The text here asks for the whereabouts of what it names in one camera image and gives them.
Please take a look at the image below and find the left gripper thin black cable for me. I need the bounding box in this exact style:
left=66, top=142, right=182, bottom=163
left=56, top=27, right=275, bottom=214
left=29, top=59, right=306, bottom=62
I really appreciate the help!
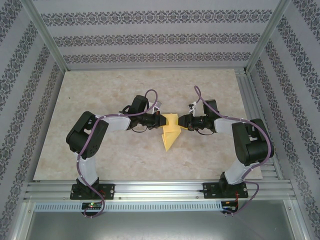
left=131, top=124, right=148, bottom=134

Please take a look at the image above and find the circuit board with green light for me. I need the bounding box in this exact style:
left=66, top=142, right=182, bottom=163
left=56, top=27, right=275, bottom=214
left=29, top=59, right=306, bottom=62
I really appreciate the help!
left=81, top=201, right=103, bottom=210

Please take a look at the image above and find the gripper thin black cable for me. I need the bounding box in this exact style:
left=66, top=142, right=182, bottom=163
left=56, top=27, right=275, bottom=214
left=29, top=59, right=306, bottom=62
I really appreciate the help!
left=131, top=124, right=148, bottom=134
left=197, top=128, right=216, bottom=137

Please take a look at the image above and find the slotted grey cable duct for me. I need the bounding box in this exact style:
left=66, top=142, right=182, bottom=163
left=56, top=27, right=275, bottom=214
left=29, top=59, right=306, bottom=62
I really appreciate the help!
left=33, top=201, right=226, bottom=213

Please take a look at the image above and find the yellow paper sheet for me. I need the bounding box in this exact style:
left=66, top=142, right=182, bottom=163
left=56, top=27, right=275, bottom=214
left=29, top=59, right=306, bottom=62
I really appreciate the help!
left=159, top=113, right=182, bottom=153

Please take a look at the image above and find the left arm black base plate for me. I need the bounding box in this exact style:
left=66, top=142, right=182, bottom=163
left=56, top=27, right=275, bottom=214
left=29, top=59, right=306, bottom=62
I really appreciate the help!
left=70, top=183, right=116, bottom=201

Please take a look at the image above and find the right gripper thin black cable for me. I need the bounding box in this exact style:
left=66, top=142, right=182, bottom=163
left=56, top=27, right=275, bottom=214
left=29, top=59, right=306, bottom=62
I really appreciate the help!
left=197, top=128, right=216, bottom=137

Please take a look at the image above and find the grey sheet metal panel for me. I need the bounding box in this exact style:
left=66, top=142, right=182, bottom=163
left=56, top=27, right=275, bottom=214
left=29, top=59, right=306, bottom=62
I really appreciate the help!
left=14, top=199, right=308, bottom=240

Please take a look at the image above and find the aluminium frame post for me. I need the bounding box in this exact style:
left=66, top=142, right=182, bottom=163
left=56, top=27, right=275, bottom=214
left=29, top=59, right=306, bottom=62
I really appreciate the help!
left=22, top=0, right=68, bottom=73
left=244, top=0, right=293, bottom=75

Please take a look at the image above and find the aluminium side rail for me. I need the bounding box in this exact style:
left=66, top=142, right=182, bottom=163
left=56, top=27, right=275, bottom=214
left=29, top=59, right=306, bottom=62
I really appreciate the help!
left=234, top=67, right=283, bottom=181

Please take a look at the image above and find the circuit board with orange part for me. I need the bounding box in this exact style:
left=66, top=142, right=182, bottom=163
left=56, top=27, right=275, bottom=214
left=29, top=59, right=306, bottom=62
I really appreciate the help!
left=221, top=200, right=240, bottom=211

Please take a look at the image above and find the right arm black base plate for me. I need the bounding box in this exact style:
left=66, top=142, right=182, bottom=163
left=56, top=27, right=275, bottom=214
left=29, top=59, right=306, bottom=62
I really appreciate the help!
left=202, top=181, right=249, bottom=200

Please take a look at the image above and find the aluminium mounting rail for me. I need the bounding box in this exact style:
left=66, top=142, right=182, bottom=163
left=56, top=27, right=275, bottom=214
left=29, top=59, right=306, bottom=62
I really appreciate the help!
left=23, top=180, right=293, bottom=202

